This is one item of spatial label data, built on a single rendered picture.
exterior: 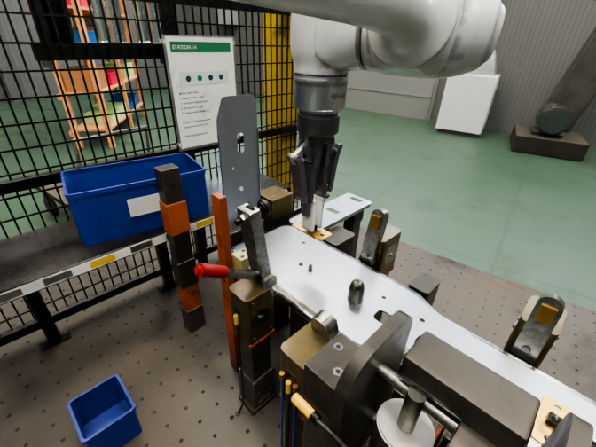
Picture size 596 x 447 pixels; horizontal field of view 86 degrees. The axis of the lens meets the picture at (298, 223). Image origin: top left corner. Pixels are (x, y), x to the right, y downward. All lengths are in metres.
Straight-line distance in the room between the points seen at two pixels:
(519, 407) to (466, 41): 0.38
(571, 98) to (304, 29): 6.47
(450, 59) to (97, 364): 1.02
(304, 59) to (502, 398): 0.48
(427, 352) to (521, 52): 7.21
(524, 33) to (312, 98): 7.00
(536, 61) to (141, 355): 7.24
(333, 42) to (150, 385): 0.85
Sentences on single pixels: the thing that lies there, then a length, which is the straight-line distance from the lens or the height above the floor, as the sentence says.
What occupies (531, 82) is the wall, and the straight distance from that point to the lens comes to 7.47.
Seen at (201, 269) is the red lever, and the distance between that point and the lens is 0.52.
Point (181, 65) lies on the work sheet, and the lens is 1.04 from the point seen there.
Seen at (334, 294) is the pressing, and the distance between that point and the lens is 0.69.
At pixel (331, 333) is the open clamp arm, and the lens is 0.49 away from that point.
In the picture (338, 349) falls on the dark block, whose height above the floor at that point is 1.12.
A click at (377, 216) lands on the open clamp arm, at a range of 0.76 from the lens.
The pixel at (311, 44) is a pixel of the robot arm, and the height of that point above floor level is 1.45.
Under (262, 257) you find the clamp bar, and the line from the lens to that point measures 0.57.
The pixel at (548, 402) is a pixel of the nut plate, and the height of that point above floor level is 1.00.
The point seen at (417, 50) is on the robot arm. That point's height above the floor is 1.45.
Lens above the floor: 1.46
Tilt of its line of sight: 30 degrees down
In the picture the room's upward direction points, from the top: 2 degrees clockwise
